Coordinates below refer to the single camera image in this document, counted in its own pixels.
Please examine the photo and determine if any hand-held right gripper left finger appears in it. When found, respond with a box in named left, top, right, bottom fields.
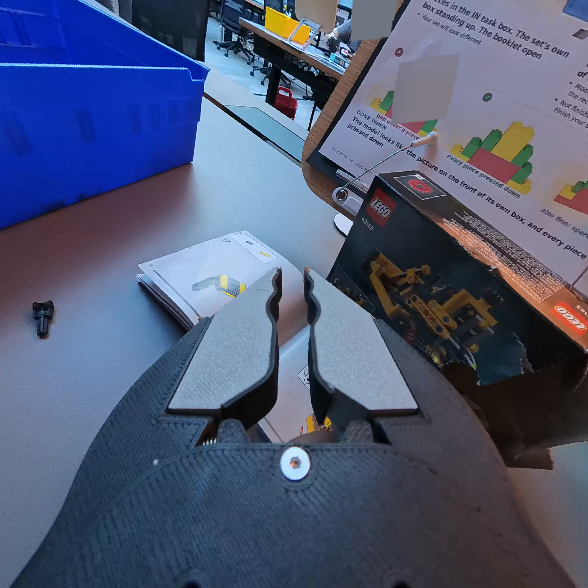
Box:
left=167, top=268, right=283, bottom=432

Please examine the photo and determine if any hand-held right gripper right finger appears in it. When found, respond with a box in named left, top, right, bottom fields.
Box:
left=302, top=269, right=420, bottom=443

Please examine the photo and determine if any small black lego connector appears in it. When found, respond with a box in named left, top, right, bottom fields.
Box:
left=32, top=300, right=55, bottom=339

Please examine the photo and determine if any blue plastic bin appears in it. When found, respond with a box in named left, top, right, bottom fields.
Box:
left=0, top=0, right=210, bottom=230

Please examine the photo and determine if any lego instruction booklet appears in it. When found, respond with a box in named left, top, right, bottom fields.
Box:
left=136, top=231, right=338, bottom=444

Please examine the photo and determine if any black lego set box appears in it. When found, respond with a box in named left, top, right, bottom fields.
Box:
left=327, top=171, right=588, bottom=470

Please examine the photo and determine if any grey desk mat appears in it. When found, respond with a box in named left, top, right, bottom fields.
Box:
left=225, top=105, right=308, bottom=161

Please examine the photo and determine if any wooden book stand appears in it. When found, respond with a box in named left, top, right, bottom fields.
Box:
left=301, top=0, right=412, bottom=237

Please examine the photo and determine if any red plastic basket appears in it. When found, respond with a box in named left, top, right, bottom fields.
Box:
left=274, top=86, right=298, bottom=120

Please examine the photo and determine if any wooden office desk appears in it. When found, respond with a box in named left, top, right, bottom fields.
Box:
left=239, top=18, right=350, bottom=108

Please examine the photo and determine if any printed instruction sheet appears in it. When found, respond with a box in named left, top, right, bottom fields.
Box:
left=317, top=0, right=588, bottom=295

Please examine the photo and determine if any yellow plastic bin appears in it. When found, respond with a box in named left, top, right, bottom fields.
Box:
left=264, top=7, right=322, bottom=47

